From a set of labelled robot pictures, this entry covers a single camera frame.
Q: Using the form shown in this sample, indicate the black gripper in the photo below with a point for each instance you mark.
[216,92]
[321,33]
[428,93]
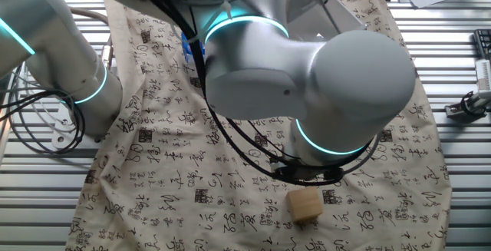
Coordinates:
[303,174]

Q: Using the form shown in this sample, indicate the wooden block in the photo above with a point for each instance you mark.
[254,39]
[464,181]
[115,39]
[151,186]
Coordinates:
[305,205]

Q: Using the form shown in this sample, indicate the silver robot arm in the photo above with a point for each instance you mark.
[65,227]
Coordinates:
[268,70]

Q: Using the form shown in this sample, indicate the white open drawer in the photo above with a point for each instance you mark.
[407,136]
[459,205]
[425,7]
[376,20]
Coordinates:
[307,17]

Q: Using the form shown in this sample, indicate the beige calligraphy cloth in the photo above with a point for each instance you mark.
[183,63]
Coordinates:
[172,166]

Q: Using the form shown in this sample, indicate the blue white snack bag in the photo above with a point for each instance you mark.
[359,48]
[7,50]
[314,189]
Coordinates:
[188,49]

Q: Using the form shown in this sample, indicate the metal camera mount base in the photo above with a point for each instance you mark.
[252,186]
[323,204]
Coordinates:
[466,107]

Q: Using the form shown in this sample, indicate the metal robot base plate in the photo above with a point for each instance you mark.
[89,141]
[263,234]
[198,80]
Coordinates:
[61,136]

